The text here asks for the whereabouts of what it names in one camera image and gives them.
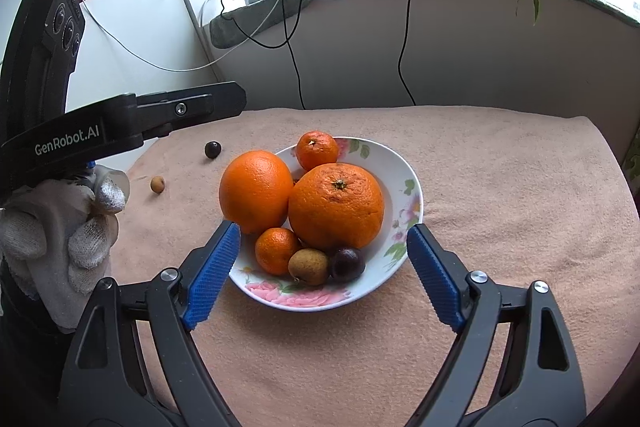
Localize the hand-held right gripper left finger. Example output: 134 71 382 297
59 221 242 427

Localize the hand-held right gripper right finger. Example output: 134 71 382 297
406 223 587 427

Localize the small mandarin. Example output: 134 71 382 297
255 227 302 276
296 131 341 172

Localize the smooth orange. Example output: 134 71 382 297
219 150 295 235

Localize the white floral bowl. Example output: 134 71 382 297
227 137 425 312

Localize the person's left forearm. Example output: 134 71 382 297
0 257 76 388

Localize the person's left hand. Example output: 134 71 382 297
0 164 131 334

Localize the dark purple fruit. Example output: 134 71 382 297
330 247 366 284

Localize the tan green fruit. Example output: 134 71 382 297
288 248 329 286

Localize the white cabinet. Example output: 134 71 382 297
64 0 223 114

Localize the beige table cloth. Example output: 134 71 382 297
107 104 636 427

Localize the large rough-skinned orange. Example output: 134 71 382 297
288 163 385 251

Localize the short white cable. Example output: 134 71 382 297
199 0 236 28

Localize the black cable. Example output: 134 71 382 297
397 0 418 106
282 0 326 110

